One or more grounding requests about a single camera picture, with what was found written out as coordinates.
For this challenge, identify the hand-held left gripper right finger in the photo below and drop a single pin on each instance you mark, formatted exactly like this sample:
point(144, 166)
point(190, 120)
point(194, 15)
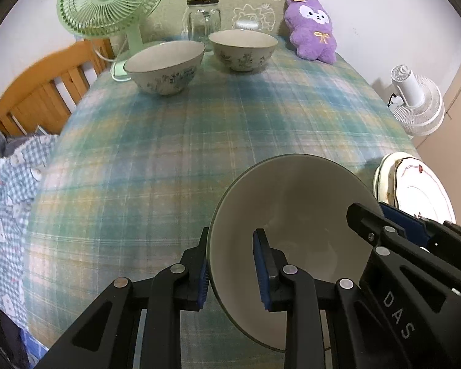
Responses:
point(260, 269)

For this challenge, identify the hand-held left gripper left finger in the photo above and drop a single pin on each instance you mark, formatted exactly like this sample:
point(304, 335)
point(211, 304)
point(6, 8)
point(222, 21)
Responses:
point(203, 276)

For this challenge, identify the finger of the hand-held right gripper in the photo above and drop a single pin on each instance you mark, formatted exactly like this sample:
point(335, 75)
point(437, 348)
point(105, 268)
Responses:
point(372, 223)
point(407, 223)

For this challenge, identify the small purple floral plate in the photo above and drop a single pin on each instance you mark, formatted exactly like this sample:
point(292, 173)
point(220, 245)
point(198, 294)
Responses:
point(422, 196)

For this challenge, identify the scalloped yellow floral plate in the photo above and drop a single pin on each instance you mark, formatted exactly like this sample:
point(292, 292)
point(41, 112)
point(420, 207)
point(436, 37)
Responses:
point(376, 182)

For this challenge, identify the grey floral ceramic bowl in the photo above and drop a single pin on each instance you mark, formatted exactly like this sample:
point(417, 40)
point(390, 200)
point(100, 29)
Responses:
point(242, 44)
point(292, 200)
point(165, 59)

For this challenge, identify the beige door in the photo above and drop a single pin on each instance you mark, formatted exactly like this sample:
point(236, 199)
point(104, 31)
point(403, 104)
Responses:
point(457, 123)

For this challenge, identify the white clip fan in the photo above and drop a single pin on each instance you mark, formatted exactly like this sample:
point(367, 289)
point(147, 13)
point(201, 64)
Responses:
point(418, 103)

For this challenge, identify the purple plush bunny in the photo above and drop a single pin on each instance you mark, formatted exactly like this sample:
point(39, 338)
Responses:
point(311, 38)

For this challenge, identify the blue checked printed blanket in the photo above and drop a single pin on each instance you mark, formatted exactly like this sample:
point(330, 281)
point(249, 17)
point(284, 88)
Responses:
point(7, 200)

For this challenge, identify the cotton swab container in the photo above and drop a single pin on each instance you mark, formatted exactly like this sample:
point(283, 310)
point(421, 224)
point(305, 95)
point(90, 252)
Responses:
point(246, 25)

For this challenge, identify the wooden bed headboard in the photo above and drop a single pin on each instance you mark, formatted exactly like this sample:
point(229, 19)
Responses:
point(34, 100)

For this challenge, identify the glass jar with brown lid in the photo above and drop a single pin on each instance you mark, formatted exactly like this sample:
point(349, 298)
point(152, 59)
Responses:
point(203, 23)

